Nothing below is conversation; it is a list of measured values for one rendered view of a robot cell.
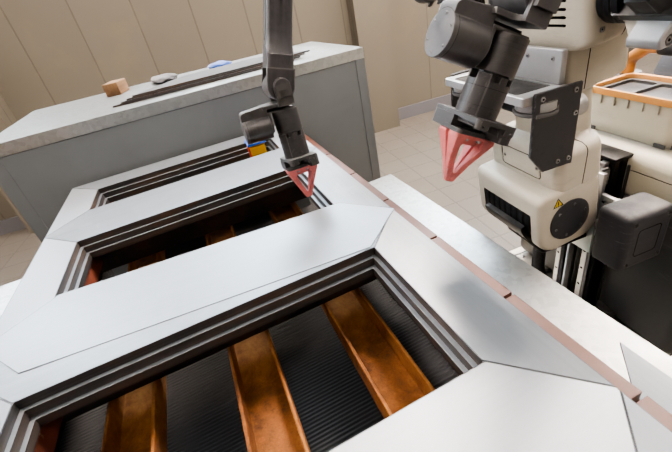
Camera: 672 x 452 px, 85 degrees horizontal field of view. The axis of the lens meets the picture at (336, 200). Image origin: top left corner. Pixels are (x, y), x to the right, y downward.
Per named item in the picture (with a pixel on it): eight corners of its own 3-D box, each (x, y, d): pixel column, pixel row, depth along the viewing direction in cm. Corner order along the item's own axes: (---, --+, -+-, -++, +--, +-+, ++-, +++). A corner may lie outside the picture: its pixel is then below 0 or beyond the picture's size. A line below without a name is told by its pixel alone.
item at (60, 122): (-17, 162, 110) (-26, 149, 108) (39, 119, 160) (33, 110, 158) (364, 57, 144) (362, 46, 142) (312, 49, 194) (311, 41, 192)
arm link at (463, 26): (574, -23, 41) (518, -17, 49) (496, -63, 37) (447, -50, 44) (526, 85, 45) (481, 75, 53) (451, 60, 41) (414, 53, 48)
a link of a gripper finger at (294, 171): (298, 202, 83) (286, 163, 80) (291, 197, 89) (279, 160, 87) (325, 193, 84) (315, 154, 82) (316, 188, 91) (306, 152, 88)
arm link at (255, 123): (288, 75, 73) (279, 75, 81) (231, 89, 70) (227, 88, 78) (303, 133, 78) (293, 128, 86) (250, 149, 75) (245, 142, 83)
